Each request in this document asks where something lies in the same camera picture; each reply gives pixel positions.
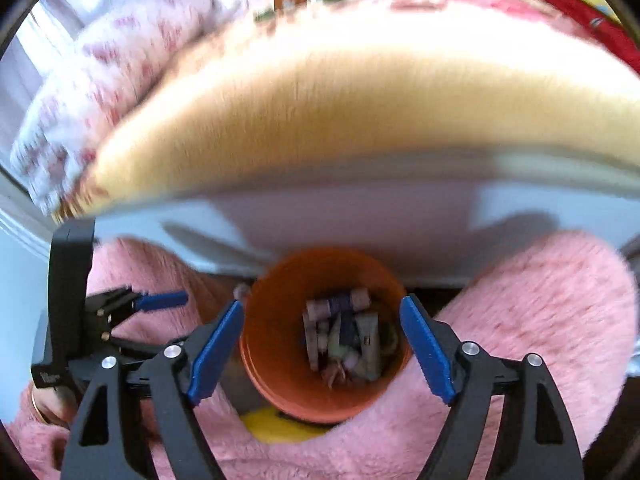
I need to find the red cushion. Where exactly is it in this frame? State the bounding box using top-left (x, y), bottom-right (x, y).
top-left (525, 0), bottom-right (640, 76)

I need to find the sheer white curtain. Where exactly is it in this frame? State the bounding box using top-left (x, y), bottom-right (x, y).
top-left (10, 0), bottom-right (176, 111)

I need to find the rolled floral quilt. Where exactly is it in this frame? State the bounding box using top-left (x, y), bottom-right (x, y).
top-left (10, 0), bottom-right (251, 216)

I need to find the white bed platform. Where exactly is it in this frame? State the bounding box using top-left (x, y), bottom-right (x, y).
top-left (0, 150), bottom-right (640, 291)

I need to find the person's left hand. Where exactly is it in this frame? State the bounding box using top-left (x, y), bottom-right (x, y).
top-left (20, 380), bottom-right (76, 428)

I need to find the orange plastic bucket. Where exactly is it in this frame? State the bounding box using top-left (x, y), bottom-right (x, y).
top-left (239, 247), bottom-right (413, 423)

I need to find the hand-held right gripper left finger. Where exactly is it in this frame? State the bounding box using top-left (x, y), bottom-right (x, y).
top-left (60, 300), bottom-right (246, 480)

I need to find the pink fluffy rug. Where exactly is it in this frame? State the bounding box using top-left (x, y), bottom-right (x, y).
top-left (220, 231), bottom-right (640, 480)

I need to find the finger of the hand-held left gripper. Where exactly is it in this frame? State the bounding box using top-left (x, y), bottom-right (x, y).
top-left (82, 286), bottom-right (190, 333)

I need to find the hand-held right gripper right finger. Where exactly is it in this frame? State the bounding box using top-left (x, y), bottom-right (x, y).
top-left (399, 294), bottom-right (586, 480)

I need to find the yellow object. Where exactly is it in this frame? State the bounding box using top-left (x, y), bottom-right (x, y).
top-left (242, 406), bottom-right (331, 445)

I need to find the heap of discarded packaging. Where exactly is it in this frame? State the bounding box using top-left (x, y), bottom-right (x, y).
top-left (300, 287), bottom-right (401, 391)

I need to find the yellow floral plush blanket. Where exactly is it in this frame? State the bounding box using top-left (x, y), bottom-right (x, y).
top-left (50, 0), bottom-right (640, 223)

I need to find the yellow pillow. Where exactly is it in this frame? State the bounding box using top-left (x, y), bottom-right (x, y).
top-left (557, 0), bottom-right (623, 26)

